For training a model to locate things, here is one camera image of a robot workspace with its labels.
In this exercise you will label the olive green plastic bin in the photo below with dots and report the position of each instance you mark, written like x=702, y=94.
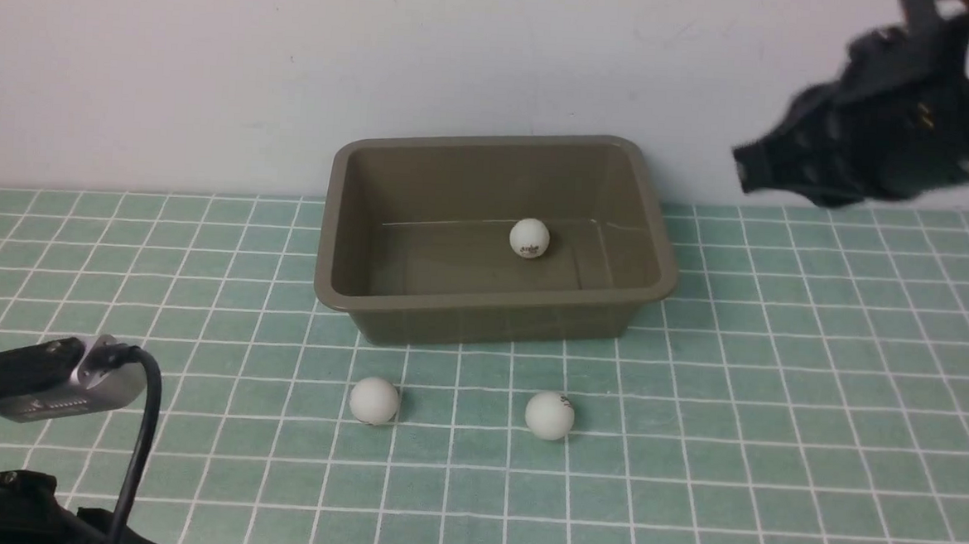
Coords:
x=415, y=239

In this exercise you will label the white ball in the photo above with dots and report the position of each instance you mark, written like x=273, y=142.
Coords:
x=529, y=238
x=374, y=401
x=549, y=415

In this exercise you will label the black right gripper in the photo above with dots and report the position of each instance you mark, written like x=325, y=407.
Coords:
x=892, y=126

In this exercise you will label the silver wrist camera, left arm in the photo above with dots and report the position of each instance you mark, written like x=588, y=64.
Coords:
x=93, y=385

